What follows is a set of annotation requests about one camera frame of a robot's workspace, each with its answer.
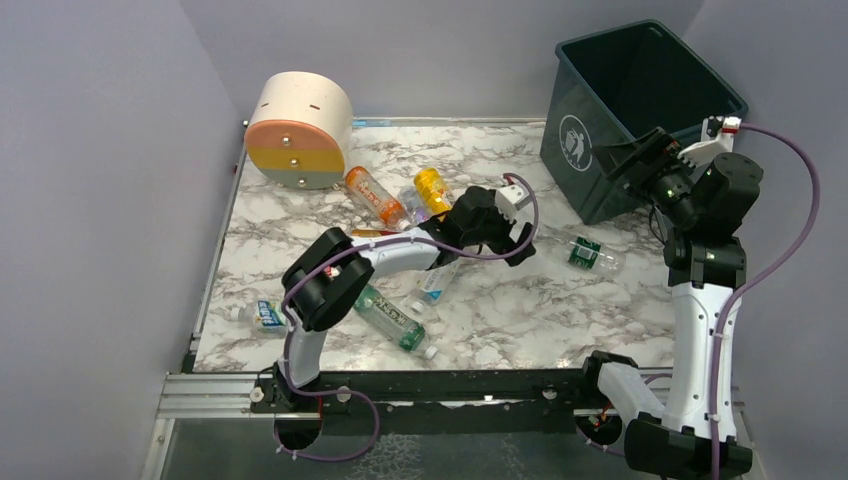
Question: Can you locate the white blue label bottle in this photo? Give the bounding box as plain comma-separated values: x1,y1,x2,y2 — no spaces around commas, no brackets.
406,260,460,314

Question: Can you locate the clear green label bottle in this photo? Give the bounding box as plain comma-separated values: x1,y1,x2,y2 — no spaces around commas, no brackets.
534,230,626,278

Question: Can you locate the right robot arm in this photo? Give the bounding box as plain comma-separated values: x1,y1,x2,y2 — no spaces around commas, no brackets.
584,117,763,479

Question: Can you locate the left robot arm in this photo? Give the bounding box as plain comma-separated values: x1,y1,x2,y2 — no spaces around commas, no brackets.
277,175,538,393

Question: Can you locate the dark green plastic bin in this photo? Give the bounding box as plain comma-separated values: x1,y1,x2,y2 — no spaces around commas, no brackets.
540,20,749,225

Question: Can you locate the yellow drink bottle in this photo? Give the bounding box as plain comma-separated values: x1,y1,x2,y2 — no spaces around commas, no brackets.
413,168,456,215

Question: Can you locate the clear purple label bottle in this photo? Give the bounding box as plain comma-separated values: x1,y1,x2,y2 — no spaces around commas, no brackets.
397,186,433,226

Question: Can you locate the orange drink bottle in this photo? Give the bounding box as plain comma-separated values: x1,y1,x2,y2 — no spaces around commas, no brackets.
344,166,411,231

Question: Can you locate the green tinted tea bottle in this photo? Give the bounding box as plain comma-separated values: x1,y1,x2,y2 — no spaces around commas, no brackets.
353,285,439,360

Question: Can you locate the round cream drum box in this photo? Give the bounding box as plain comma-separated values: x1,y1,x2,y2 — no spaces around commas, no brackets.
244,71,353,190

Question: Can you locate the small blue label bottle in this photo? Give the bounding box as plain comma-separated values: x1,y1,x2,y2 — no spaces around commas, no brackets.
230,299,287,334

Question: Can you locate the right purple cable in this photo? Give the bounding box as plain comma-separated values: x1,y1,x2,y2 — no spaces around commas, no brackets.
574,122,821,480

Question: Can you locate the purple cable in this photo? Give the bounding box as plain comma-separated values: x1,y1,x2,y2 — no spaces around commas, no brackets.
272,173,541,463
574,122,821,480

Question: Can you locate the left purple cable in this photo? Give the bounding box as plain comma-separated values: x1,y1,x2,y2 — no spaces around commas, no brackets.
272,173,541,463

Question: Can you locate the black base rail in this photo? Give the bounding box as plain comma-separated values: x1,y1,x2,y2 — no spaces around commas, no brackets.
157,368,677,439

